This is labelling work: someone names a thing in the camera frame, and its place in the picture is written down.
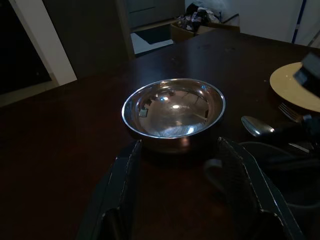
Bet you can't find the brown cardboard box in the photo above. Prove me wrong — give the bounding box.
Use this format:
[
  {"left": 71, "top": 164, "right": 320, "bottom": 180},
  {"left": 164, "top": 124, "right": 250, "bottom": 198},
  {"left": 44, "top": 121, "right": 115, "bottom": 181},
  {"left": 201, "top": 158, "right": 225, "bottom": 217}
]
[{"left": 171, "top": 21, "right": 241, "bottom": 43}]

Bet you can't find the grey cabinet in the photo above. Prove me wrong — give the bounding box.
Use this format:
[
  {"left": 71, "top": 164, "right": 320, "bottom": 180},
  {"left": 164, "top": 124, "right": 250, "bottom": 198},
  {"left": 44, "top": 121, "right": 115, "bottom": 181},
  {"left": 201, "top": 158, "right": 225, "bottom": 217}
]
[{"left": 124, "top": 0, "right": 186, "bottom": 29}]

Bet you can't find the round metal bowl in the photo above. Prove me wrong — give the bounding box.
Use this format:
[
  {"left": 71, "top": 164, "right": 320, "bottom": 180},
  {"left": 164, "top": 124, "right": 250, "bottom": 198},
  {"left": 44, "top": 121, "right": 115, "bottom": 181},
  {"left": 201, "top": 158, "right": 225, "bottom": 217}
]
[{"left": 121, "top": 77, "right": 227, "bottom": 154}]

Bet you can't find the pile of mixed clothes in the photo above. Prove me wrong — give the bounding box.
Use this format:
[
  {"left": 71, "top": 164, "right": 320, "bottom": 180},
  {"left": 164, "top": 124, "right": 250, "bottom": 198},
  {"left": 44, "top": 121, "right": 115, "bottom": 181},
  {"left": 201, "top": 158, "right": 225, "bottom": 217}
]
[{"left": 176, "top": 1, "right": 224, "bottom": 31}]

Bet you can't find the white door frame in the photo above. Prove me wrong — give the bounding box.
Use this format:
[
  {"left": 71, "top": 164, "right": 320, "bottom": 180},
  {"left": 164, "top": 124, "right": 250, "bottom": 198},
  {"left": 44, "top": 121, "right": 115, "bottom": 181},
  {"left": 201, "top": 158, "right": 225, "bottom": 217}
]
[{"left": 8, "top": 0, "right": 78, "bottom": 86}]

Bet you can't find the cream round plate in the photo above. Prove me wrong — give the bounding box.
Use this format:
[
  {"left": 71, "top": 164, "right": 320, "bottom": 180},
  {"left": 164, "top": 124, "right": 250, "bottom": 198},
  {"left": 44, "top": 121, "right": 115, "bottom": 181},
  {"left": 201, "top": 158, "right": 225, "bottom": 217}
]
[{"left": 269, "top": 62, "right": 320, "bottom": 113}]

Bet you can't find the silver fork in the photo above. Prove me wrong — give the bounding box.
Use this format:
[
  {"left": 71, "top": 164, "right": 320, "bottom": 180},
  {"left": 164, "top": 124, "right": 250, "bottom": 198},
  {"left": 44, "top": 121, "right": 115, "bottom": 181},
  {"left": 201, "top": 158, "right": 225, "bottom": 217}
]
[{"left": 277, "top": 102, "right": 305, "bottom": 124}]

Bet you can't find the silver spoon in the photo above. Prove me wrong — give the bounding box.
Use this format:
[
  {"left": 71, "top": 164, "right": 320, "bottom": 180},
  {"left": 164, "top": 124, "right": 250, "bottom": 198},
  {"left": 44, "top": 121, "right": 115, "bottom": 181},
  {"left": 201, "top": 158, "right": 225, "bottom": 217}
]
[{"left": 241, "top": 115, "right": 277, "bottom": 138}]

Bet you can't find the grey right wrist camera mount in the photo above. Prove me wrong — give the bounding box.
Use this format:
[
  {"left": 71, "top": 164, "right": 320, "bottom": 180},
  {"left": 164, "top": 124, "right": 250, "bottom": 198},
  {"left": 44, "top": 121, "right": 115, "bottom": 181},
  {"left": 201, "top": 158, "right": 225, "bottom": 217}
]
[{"left": 293, "top": 51, "right": 320, "bottom": 97}]

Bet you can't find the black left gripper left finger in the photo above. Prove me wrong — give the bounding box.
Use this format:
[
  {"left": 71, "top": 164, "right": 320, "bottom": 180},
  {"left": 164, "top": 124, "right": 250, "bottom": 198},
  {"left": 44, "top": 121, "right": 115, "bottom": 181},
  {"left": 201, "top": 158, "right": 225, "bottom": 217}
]
[{"left": 76, "top": 139, "right": 143, "bottom": 240}]

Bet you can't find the dark floor mat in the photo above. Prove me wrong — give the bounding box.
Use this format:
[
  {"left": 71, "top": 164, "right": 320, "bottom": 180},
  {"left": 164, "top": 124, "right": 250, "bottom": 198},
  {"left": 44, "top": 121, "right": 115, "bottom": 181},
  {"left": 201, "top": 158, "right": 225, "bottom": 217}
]
[{"left": 136, "top": 24, "right": 174, "bottom": 46}]

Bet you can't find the blue pole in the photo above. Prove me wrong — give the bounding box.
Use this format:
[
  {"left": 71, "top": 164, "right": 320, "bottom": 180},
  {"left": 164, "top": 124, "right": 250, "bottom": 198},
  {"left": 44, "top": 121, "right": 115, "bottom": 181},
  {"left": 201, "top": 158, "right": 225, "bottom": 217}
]
[{"left": 291, "top": 0, "right": 308, "bottom": 44}]

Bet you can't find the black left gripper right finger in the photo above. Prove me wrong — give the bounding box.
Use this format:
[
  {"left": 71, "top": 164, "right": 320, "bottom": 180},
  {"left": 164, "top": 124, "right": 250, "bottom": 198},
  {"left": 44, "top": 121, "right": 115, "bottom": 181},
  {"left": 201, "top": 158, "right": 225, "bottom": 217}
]
[{"left": 216, "top": 136, "right": 307, "bottom": 240}]

